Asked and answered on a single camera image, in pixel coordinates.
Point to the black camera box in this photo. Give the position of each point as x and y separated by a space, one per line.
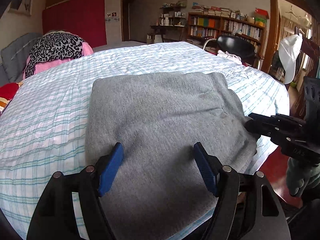
311 96

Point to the desk top shelf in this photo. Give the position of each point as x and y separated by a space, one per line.
173 14

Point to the dark wooden desk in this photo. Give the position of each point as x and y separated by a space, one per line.
167 33

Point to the framed wall picture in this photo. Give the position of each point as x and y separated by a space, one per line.
21 7

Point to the white cap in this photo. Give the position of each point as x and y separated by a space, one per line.
288 51

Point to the red patterned pillow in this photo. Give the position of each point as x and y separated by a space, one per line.
7 93

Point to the wooden bookshelf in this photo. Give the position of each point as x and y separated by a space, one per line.
201 27

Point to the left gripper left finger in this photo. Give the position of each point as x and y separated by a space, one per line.
54 216

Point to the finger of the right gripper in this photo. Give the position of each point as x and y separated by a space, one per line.
268 129
270 118

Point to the red wardrobe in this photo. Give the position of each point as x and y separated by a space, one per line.
85 18

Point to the leopard print garment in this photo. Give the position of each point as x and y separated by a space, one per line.
54 46

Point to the white cloth on chair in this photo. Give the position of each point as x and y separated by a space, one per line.
226 55

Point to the grey sweatpants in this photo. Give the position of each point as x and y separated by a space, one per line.
158 192

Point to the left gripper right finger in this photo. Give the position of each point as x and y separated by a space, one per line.
247 206

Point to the plaid bed sheet mattress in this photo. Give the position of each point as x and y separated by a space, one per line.
43 127

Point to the black chair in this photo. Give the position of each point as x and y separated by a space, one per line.
238 47

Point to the grey padded headboard cushion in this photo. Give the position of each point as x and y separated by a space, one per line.
14 58

